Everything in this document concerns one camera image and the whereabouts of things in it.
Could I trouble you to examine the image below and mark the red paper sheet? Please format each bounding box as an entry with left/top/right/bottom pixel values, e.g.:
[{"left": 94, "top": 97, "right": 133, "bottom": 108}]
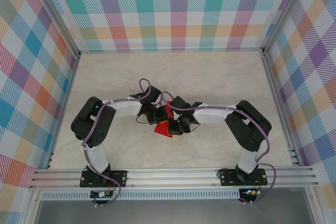
[{"left": 153, "top": 99, "right": 174, "bottom": 140}]

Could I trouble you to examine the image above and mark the grey metal panel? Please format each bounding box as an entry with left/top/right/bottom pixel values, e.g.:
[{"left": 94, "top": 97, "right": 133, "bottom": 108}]
[{"left": 25, "top": 199, "right": 316, "bottom": 224}]

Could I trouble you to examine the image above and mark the small circuit board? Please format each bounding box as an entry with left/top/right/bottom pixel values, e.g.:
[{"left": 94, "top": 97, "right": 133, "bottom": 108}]
[
  {"left": 90, "top": 190, "right": 113, "bottom": 199},
  {"left": 243, "top": 188, "right": 261, "bottom": 197}
]

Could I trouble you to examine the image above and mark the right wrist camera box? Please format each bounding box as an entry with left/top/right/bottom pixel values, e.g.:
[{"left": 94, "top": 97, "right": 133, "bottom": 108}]
[{"left": 170, "top": 96, "right": 192, "bottom": 114}]

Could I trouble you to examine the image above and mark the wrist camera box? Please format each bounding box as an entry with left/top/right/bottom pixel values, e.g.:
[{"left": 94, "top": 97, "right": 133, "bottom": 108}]
[
  {"left": 170, "top": 96, "right": 192, "bottom": 114},
  {"left": 146, "top": 87, "right": 163, "bottom": 104}
]

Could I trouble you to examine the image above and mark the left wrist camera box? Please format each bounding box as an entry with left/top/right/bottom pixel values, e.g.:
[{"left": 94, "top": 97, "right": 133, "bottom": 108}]
[{"left": 146, "top": 87, "right": 163, "bottom": 104}]

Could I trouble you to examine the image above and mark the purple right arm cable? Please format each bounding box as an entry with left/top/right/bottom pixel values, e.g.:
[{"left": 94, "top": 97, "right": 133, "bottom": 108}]
[{"left": 161, "top": 91, "right": 277, "bottom": 205}]

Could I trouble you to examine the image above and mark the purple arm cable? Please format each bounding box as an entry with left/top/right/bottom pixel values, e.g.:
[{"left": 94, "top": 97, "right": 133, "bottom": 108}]
[
  {"left": 161, "top": 91, "right": 277, "bottom": 205},
  {"left": 81, "top": 78, "right": 152, "bottom": 207}
]

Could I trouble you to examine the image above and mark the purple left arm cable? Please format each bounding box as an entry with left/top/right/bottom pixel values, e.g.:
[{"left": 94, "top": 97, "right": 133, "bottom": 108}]
[{"left": 81, "top": 78, "right": 152, "bottom": 207}]

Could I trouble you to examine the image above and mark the aluminium mounting rail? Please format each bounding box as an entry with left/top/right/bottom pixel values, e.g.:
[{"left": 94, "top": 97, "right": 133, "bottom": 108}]
[{"left": 28, "top": 167, "right": 320, "bottom": 189}]

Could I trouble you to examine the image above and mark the perforated grey cable tray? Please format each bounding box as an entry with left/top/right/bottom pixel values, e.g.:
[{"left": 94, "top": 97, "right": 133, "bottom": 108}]
[{"left": 40, "top": 191, "right": 241, "bottom": 200}]

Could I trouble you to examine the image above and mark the thin black wire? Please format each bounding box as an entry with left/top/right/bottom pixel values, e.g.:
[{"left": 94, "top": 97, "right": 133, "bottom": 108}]
[{"left": 217, "top": 165, "right": 238, "bottom": 177}]

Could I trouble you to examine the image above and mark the aluminium back rail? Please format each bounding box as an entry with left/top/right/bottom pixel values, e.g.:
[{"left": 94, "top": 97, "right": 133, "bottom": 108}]
[{"left": 78, "top": 48, "right": 266, "bottom": 54}]

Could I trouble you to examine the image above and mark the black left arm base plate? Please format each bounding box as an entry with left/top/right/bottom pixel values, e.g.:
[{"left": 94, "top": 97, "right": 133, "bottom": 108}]
[{"left": 80, "top": 170, "right": 128, "bottom": 188}]

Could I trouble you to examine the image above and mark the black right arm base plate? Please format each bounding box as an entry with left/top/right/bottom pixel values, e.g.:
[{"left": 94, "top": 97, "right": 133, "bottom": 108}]
[{"left": 219, "top": 169, "right": 268, "bottom": 187}]

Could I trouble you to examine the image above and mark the aluminium side rail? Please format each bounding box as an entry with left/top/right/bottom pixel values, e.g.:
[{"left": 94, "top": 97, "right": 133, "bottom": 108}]
[
  {"left": 261, "top": 50, "right": 302, "bottom": 167},
  {"left": 46, "top": 53, "right": 81, "bottom": 169}
]

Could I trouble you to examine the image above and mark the aluminium frame post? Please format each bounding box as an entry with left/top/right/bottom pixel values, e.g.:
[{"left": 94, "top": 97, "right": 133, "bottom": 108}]
[
  {"left": 261, "top": 0, "right": 316, "bottom": 56},
  {"left": 27, "top": 0, "right": 81, "bottom": 58}
]

